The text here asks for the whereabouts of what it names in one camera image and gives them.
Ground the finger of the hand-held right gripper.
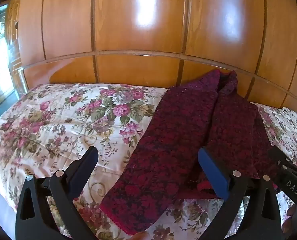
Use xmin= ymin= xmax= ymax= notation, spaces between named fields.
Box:
xmin=267 ymin=146 xmax=297 ymax=198

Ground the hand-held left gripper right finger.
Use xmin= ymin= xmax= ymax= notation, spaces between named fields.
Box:
xmin=198 ymin=147 xmax=284 ymax=240

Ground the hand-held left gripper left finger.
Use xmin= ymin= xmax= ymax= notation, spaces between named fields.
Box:
xmin=16 ymin=146 xmax=99 ymax=240

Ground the maroon knit garment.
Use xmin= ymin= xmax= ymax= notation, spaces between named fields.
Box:
xmin=99 ymin=70 xmax=281 ymax=236

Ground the person's right hand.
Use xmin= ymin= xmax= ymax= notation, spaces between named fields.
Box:
xmin=282 ymin=203 xmax=297 ymax=233

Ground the floral bedspread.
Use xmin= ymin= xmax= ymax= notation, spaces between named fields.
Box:
xmin=0 ymin=83 xmax=297 ymax=240

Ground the wooden glazed door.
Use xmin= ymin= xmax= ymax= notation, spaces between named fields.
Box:
xmin=0 ymin=1 xmax=29 ymax=123

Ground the wooden panelled headboard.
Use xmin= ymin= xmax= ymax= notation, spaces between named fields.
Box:
xmin=17 ymin=0 xmax=297 ymax=110

